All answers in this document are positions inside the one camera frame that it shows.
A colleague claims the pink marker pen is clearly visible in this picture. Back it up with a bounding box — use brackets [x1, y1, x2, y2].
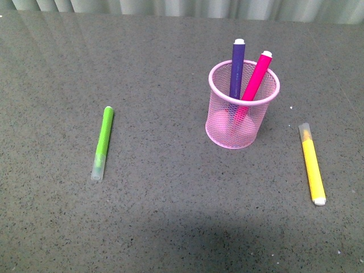
[234, 51, 272, 122]

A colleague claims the purple marker pen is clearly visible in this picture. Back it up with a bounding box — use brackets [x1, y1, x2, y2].
[227, 38, 246, 126]

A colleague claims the yellow marker pen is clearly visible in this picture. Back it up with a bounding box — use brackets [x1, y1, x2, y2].
[299, 123, 326, 206]

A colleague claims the white pleated curtain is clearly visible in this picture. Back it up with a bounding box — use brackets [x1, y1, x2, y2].
[1, 0, 363, 24]

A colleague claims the pink mesh cup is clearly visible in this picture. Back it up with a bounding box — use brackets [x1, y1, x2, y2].
[205, 60, 280, 149]

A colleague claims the green marker pen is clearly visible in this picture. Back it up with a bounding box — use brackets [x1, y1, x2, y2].
[91, 106, 114, 181]

